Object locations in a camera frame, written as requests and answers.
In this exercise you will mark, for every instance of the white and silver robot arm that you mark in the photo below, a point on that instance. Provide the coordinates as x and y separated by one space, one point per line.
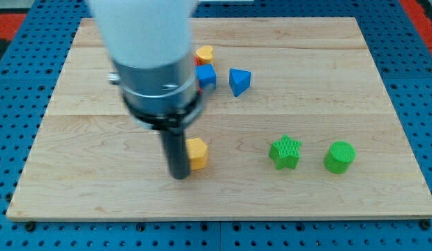
150 45

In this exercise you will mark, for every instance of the yellow hexagon block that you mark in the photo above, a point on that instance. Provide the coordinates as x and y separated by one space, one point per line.
198 153

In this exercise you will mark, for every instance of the red star block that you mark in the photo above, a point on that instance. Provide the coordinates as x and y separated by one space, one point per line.
196 62

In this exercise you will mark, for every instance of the green star block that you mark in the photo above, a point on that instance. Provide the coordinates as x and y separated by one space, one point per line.
285 152

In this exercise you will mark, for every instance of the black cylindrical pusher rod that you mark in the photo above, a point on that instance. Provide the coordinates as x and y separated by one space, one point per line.
174 146

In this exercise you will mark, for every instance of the blue cube block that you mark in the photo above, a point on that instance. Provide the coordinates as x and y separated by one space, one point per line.
206 76

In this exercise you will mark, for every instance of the blue triangle block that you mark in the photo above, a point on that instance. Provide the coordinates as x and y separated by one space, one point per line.
239 81

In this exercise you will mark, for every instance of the yellow heart block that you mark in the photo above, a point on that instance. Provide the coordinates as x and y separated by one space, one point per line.
205 55

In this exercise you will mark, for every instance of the light wooden board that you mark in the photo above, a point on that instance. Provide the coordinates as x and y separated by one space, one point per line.
313 79

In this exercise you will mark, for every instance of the green cylinder block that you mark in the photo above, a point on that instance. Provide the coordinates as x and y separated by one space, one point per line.
339 157

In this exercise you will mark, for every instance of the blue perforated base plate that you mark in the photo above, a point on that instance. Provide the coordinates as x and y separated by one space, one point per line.
33 60

